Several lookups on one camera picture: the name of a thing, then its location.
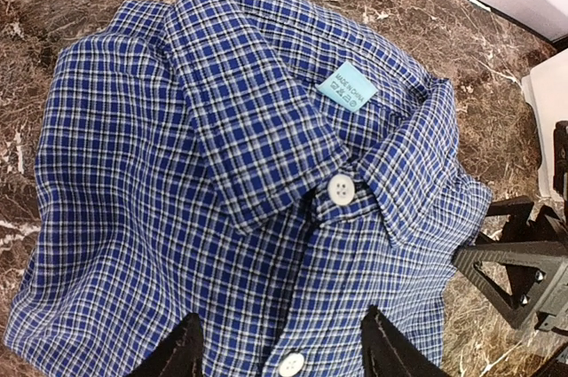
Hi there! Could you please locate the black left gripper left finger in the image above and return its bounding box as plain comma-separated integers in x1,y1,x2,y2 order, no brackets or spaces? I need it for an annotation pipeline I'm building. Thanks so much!
128,313,204,377

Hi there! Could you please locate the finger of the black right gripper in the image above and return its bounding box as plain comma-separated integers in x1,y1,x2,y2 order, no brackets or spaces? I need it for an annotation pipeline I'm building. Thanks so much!
474,195,534,246
451,241,568,330

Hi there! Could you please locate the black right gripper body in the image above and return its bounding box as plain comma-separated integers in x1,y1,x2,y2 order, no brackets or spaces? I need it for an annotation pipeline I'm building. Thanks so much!
530,206,567,333

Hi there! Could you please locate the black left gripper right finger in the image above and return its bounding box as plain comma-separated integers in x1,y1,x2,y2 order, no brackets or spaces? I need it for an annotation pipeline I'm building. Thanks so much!
361,305,447,377

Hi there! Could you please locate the blue checked long sleeve shirt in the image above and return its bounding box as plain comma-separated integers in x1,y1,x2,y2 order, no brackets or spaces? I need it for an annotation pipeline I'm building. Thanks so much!
4,0,492,376

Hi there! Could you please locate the white plastic basket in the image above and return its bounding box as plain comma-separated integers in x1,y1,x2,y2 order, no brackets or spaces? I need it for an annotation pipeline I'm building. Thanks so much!
521,50,568,201

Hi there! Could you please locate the white tape piece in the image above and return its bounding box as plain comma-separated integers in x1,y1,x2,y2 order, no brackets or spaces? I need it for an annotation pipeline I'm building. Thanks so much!
469,0,492,12

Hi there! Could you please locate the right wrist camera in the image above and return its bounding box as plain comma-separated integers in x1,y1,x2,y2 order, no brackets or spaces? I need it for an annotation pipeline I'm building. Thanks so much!
553,121,567,201

